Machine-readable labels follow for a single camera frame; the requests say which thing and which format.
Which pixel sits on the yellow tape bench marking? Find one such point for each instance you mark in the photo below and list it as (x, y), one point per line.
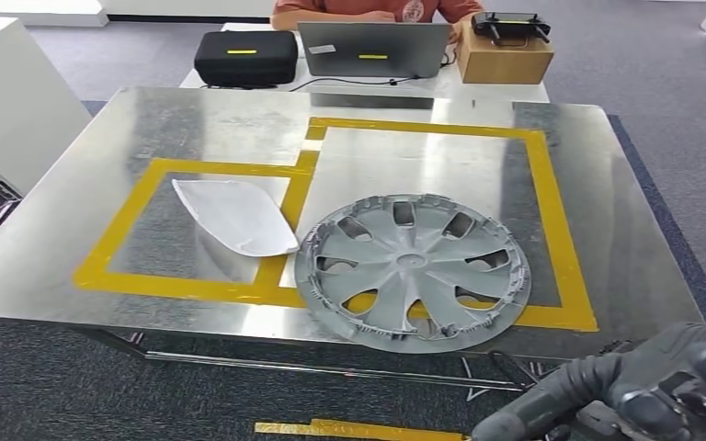
(555, 213)

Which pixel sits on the stainless steel workbench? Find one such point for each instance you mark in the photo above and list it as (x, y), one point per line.
(146, 122)

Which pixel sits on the white table steel legs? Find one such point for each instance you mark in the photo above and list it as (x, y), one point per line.
(18, 103)

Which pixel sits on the black remote controller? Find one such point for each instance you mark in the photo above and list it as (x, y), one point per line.
(511, 24)

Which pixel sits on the person's forearm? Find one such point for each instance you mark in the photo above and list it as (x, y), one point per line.
(316, 21)

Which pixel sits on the grey laptop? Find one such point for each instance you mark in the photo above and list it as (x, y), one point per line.
(401, 42)

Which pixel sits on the white curved plastic part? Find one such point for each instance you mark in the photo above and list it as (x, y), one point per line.
(237, 219)

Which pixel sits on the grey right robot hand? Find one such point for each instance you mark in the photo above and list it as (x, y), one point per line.
(663, 389)

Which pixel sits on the grey plastic wheel hubcap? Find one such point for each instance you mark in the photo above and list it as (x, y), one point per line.
(411, 262)

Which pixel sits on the yellow floor tape marking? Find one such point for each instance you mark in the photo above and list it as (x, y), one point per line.
(359, 431)

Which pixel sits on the brown cardboard box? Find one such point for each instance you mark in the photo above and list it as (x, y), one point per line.
(499, 67)

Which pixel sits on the black zip carry case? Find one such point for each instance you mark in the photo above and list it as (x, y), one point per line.
(243, 67)

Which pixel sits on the person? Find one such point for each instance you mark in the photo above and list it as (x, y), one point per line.
(450, 7)

